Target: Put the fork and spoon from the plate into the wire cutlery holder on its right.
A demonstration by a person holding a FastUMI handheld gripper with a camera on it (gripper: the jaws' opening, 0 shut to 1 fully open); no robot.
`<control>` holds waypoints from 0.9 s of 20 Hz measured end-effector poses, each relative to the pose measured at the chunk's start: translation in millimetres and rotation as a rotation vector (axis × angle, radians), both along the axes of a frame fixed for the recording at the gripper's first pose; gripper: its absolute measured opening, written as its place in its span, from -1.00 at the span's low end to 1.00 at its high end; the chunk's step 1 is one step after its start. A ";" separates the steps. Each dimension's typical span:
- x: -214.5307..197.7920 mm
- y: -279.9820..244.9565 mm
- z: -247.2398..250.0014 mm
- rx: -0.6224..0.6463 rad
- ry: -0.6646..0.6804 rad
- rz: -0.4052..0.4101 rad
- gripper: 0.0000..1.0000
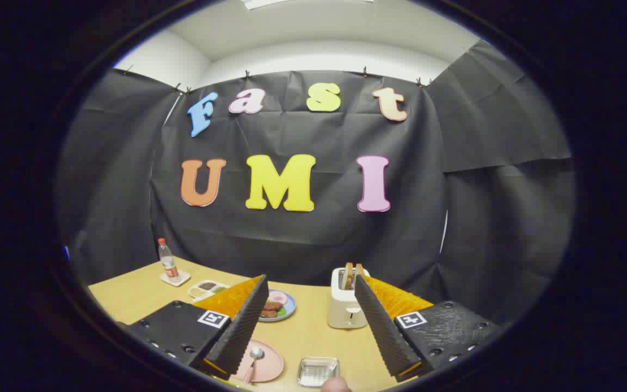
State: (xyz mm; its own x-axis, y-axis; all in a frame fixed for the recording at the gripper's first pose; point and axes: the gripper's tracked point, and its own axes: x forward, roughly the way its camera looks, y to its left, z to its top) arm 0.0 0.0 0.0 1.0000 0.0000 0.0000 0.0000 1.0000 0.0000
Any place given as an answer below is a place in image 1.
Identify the clear bottle with red cap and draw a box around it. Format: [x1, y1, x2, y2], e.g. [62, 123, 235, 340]
[157, 237, 181, 281]

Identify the ceiling light panel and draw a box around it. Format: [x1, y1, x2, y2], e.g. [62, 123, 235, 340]
[240, 0, 374, 10]

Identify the small metal tray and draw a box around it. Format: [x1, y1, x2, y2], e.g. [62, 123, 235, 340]
[297, 357, 340, 388]

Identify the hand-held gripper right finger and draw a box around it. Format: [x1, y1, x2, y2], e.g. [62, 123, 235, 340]
[354, 274, 502, 383]

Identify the pink-handled spoon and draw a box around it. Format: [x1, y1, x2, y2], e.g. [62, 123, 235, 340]
[243, 347, 265, 383]

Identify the white toaster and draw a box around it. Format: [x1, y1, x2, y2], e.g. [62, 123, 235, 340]
[327, 267, 371, 329]

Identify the white divided condiment tray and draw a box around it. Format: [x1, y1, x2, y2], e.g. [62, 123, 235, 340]
[187, 280, 231, 302]

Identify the pink plate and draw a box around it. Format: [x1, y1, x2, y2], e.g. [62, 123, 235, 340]
[236, 339, 285, 383]

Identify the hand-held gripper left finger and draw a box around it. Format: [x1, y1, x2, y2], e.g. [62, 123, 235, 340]
[123, 275, 269, 381]

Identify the white square coaster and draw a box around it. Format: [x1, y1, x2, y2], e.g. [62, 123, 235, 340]
[160, 270, 191, 287]

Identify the blue plate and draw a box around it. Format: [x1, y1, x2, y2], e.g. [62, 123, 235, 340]
[258, 289, 297, 323]

